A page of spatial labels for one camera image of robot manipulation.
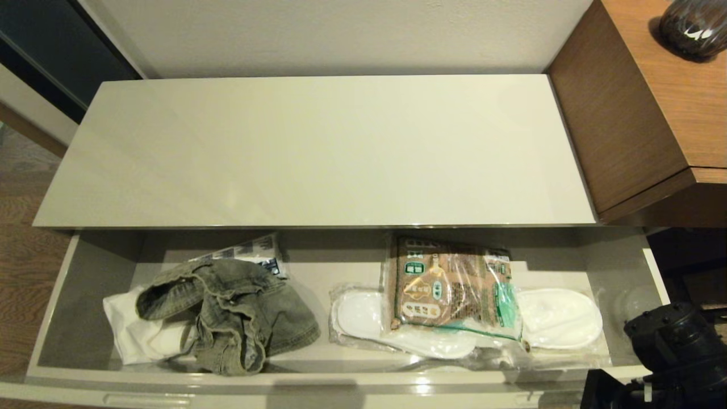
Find brown wooden desk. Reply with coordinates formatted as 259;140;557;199
544;0;727;228

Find grey denim jeans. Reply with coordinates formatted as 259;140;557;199
135;258;321;377

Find white cabinet drawer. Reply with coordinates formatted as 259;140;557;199
0;226;671;409

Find white cloth garment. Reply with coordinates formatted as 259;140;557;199
102;286;199;366

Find white slipper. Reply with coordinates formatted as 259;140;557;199
331;290;478;360
514;288;604;350

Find brown printed snack bag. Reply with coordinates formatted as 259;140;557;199
381;234;523;341

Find clear plastic slipper bag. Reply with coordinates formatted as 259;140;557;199
328;283;613;371

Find white tissue pack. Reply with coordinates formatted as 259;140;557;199
190;233;289;279

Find dark glass vase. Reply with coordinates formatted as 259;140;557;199
659;0;727;62

